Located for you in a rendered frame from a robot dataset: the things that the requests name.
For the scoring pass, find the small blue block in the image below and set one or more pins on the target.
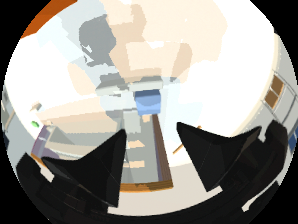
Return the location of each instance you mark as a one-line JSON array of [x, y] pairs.
[[148, 102]]

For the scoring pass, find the tan wooden stick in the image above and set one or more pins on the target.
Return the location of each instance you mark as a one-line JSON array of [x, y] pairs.
[[182, 145]]

